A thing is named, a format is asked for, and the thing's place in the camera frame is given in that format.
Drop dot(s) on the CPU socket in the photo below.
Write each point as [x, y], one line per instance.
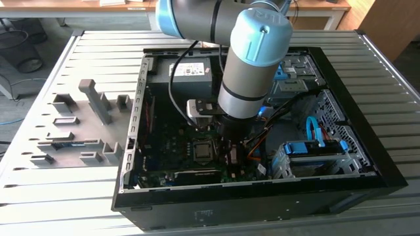
[203, 158]

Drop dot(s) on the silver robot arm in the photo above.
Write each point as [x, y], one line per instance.
[256, 73]

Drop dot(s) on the black wheeled bin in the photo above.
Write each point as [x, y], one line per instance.
[19, 51]

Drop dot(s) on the black PC case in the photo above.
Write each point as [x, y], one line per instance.
[230, 211]

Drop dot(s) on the empty blue disk carrier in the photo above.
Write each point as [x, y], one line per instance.
[280, 72]

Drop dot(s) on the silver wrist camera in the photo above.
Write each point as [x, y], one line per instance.
[196, 108]

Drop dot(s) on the silver CPU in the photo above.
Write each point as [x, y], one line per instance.
[203, 150]

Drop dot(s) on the wooden top desk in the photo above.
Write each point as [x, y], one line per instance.
[82, 6]

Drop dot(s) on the blue green RAM stick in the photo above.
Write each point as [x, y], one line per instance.
[71, 145]

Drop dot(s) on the tall metal drive cage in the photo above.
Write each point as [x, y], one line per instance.
[295, 86]

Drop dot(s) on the blue carrier with disk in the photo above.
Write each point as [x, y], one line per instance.
[299, 148]

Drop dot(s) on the white box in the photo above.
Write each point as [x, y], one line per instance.
[111, 2]

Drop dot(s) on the grey power supply unit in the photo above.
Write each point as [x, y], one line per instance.
[196, 79]

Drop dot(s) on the black graphics card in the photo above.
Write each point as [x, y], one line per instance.
[196, 177]

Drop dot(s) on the green motherboard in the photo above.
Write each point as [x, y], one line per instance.
[171, 150]

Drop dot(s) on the black RAM slot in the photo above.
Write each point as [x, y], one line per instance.
[240, 162]
[231, 168]

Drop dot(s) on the low metal disk bay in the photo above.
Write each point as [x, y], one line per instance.
[328, 163]

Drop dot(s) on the wooden cabinet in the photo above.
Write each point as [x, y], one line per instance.
[387, 24]

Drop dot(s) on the grey parts rack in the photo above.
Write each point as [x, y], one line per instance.
[88, 127]

